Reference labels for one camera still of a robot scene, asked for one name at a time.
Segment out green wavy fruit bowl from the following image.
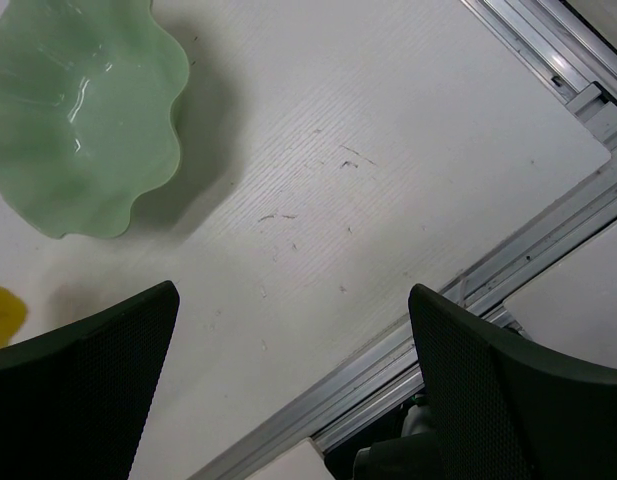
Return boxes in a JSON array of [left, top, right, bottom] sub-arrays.
[[0, 1, 190, 238]]

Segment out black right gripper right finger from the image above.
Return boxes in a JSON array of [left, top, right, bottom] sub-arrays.
[[408, 284, 617, 479]]

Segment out yellow fake pear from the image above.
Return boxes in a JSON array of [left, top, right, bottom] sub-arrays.
[[0, 286, 28, 349]]

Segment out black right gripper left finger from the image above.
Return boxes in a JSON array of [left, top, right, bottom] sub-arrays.
[[0, 281, 180, 479]]

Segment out aluminium frame rail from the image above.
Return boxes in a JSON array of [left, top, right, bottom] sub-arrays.
[[460, 0, 617, 151], [201, 162, 617, 479]]

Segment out aluminium front frame rail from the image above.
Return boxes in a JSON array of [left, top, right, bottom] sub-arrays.
[[201, 162, 617, 479]]

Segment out aluminium right frame rail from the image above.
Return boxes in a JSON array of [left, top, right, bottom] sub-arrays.
[[460, 0, 617, 151]]

